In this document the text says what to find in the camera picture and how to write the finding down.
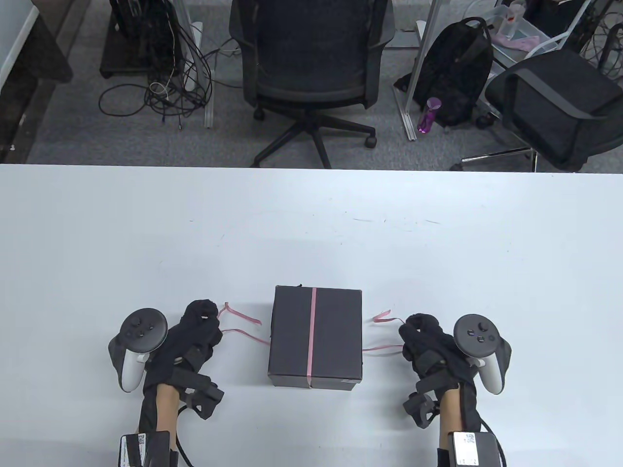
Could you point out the person's left hand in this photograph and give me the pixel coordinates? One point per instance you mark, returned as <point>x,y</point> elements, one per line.
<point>190,340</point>

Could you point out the grey hand controller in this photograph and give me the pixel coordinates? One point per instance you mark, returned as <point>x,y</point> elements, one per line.
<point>479,335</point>
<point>141,331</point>

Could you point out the black cardboard box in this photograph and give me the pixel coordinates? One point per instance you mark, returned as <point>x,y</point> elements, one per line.
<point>287,331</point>

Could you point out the black mesh office chair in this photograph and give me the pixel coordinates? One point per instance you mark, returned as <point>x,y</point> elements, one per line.
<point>302,48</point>

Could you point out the black right wrist pack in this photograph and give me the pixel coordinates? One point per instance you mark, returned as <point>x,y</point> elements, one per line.
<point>472,450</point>

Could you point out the black computer tower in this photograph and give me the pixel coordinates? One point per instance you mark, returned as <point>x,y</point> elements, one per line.
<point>141,29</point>

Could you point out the black chair with grey armrest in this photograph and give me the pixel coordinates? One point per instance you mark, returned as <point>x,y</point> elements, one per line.
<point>559,97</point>

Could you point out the grey left hand controller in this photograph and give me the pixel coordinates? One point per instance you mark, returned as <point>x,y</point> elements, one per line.
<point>141,331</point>

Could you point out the purple water bottle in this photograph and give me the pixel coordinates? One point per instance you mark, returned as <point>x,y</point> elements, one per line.
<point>428,116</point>

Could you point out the clear plastic bin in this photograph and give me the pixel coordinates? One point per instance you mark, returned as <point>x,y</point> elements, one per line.
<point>523,34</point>

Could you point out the pink bow ribbon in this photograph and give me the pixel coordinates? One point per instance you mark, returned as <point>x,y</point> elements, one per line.
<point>312,331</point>

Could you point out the white desk with dark sides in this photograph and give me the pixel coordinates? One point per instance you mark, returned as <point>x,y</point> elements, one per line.
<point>44,53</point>

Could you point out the white power strip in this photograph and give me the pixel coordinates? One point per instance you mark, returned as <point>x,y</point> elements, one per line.
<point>196,34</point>

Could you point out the clear spray bottle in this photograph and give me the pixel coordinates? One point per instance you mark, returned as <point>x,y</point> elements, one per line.
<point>513,19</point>

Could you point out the black left wrist pack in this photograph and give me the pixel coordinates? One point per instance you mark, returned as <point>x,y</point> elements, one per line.
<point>146,450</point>

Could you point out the person's left forearm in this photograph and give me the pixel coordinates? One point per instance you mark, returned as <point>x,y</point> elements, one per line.
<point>165,408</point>

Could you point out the person's right hand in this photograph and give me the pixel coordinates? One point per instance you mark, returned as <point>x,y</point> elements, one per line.
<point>428,345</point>

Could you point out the black wrist pack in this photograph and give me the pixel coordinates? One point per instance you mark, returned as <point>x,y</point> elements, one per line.
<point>146,450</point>
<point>472,450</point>

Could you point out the black backpack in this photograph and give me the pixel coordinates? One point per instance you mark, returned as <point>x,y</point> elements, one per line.
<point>452,63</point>

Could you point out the grey right hand controller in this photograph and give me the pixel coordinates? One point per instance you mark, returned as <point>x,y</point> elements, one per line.
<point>479,335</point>

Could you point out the pink cloth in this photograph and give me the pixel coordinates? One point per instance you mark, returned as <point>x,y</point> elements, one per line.
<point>518,43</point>

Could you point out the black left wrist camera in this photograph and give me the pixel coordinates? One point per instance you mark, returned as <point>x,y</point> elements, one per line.
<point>207,399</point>

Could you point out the person's right forearm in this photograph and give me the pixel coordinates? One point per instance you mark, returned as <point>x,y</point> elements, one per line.
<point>450,413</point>

